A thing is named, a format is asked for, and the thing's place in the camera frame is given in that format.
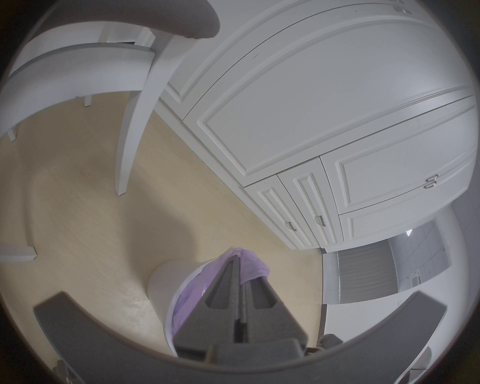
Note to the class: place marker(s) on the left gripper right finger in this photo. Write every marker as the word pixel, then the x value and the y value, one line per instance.
pixel 273 322

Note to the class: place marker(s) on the white chair with grey seat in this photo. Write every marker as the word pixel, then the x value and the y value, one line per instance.
pixel 75 71

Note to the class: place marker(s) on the purple plastic bag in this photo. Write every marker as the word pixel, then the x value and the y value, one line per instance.
pixel 253 266

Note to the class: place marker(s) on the pale grey trash bin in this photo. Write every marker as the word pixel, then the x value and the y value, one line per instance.
pixel 165 288

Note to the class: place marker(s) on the white wardrobe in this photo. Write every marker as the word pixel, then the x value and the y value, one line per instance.
pixel 318 93

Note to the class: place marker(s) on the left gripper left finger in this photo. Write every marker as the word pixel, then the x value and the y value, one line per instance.
pixel 210 322

